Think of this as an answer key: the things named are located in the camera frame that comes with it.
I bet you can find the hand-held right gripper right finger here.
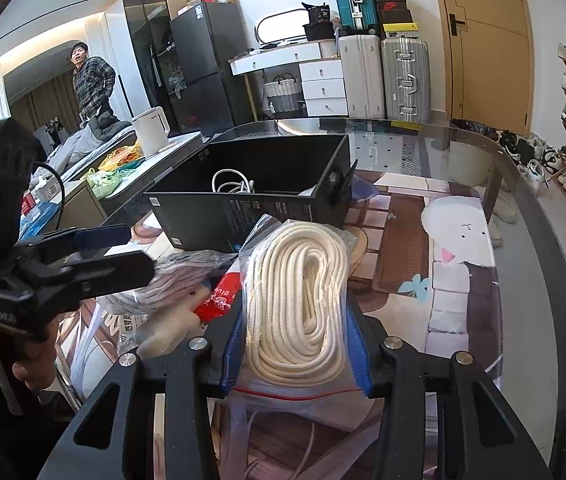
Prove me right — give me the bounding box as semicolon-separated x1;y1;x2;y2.
345;304;554;480

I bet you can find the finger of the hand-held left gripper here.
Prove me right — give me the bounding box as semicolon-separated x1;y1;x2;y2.
38;249;157;311
13;224;132;263

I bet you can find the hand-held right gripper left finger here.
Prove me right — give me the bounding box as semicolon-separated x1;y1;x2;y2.
38;307;251;480

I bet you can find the bagged white rope coil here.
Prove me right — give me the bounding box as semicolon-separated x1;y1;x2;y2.
223;214;388;480

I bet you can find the beige soft bundle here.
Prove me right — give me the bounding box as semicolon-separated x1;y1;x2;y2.
130;305;210;358

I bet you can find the person's left hand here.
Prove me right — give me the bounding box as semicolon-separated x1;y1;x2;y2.
0;310;63;394

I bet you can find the green plastic bag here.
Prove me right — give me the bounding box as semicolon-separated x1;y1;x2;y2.
83;166;131;202

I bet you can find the red packet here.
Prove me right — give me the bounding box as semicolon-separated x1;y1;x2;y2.
194;264;242;322

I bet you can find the blue packet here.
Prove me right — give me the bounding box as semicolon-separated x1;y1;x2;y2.
18;201;62;242

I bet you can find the yellow plastic bag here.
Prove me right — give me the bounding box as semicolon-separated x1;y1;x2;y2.
97;141;145;172

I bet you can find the bed with grey bedding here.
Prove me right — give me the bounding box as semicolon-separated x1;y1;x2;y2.
33;119;138;181

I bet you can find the white electric kettle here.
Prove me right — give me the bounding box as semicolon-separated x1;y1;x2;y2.
132;107;170;158

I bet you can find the black cardboard box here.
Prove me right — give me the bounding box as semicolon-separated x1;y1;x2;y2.
143;134;359;254

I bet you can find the pair of beige slippers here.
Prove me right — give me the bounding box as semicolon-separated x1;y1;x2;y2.
485;194;520;249

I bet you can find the black refrigerator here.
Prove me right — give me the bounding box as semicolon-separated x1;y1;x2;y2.
169;1;257;137

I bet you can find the dark glass wardrobe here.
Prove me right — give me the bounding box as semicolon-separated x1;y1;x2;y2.
122;0;200;126

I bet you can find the woven laundry basket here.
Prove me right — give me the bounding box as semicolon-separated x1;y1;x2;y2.
263;73;305;115

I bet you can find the pile of shoes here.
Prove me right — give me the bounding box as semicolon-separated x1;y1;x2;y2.
493;129;564;197

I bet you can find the white dresser with drawers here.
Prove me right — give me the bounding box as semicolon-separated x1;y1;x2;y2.
229;40;350;119

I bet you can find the oval mirror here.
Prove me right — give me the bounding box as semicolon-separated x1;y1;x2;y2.
255;8;310;46

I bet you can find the white suitcase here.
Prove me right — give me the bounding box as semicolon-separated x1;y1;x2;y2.
338;34;388;121

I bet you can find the silver suitcase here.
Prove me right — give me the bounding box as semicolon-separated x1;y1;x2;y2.
380;36;432;124

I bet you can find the black bag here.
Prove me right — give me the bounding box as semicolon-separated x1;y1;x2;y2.
301;2;340;42

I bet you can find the wooden door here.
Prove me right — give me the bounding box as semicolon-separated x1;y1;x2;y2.
432;0;534;127

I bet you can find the stack of shoe boxes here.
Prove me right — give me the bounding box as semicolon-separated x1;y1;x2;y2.
372;0;414;40

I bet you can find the bagged grey rope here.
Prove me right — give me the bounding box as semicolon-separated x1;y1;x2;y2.
96;252;239;322

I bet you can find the black cable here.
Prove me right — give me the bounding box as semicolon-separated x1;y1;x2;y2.
37;162;65;233

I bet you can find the white cable coil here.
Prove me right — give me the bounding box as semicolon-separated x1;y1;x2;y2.
211;169;257;195

